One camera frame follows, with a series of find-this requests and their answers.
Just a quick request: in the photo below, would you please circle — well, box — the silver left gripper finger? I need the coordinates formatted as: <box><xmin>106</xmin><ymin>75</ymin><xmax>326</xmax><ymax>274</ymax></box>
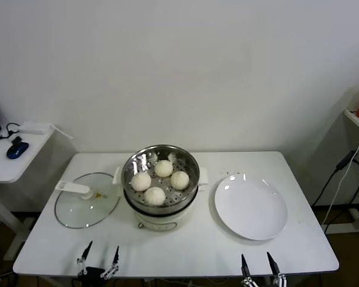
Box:
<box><xmin>99</xmin><ymin>245</ymin><xmax>121</xmax><ymax>278</ymax></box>
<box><xmin>77</xmin><ymin>240</ymin><xmax>94</xmax><ymax>275</ymax></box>

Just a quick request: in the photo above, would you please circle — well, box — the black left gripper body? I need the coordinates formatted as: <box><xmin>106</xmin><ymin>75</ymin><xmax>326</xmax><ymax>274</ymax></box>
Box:
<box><xmin>77</xmin><ymin>267</ymin><xmax>106</xmax><ymax>282</ymax></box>

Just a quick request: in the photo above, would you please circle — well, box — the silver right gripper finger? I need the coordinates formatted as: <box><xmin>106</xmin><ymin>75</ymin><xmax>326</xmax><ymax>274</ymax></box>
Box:
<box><xmin>240</xmin><ymin>254</ymin><xmax>253</xmax><ymax>287</ymax></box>
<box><xmin>266</xmin><ymin>251</ymin><xmax>287</xmax><ymax>287</ymax></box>

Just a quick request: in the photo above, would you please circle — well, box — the white steamed baozi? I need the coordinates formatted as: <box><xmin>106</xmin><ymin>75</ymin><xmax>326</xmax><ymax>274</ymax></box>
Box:
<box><xmin>154</xmin><ymin>159</ymin><xmax>174</xmax><ymax>178</ymax></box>
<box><xmin>144</xmin><ymin>185</ymin><xmax>166</xmax><ymax>206</ymax></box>
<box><xmin>169</xmin><ymin>170</ymin><xmax>190</xmax><ymax>190</ymax></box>
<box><xmin>131</xmin><ymin>171</ymin><xmax>153</xmax><ymax>192</ymax></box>

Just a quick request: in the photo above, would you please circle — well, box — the stainless steel steamer basket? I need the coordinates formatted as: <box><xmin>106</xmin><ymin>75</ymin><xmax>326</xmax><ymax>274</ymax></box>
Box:
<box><xmin>121</xmin><ymin>145</ymin><xmax>201</xmax><ymax>209</ymax></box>

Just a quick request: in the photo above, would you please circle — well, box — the white round plate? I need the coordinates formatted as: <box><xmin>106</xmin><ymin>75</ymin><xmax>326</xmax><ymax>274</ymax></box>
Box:
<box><xmin>214</xmin><ymin>174</ymin><xmax>289</xmax><ymax>241</ymax></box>

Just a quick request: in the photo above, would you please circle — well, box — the white side table with laptop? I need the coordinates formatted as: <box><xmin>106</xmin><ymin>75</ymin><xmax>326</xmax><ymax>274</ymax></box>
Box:
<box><xmin>0</xmin><ymin>128</ymin><xmax>53</xmax><ymax>261</ymax></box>

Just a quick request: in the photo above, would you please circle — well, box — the blue computer mouse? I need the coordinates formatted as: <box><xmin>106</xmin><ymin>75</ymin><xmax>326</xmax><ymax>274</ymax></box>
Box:
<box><xmin>5</xmin><ymin>142</ymin><xmax>29</xmax><ymax>159</ymax></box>

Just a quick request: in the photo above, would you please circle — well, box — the white power adapter box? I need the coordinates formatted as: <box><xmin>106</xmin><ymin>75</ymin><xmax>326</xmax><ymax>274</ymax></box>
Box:
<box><xmin>19</xmin><ymin>120</ymin><xmax>48</xmax><ymax>135</ymax></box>

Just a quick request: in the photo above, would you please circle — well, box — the glass lid with white handle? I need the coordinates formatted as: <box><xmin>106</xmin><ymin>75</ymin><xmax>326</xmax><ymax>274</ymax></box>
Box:
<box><xmin>54</xmin><ymin>172</ymin><xmax>121</xmax><ymax>230</ymax></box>

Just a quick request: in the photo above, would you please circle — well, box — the black hanging cable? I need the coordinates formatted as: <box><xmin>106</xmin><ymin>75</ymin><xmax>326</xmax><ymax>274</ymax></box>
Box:
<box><xmin>312</xmin><ymin>150</ymin><xmax>359</xmax><ymax>207</ymax></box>

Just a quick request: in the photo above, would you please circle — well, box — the black cable on side table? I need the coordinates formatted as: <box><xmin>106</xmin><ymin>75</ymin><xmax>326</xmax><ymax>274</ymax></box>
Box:
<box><xmin>0</xmin><ymin>121</ymin><xmax>22</xmax><ymax>145</ymax></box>

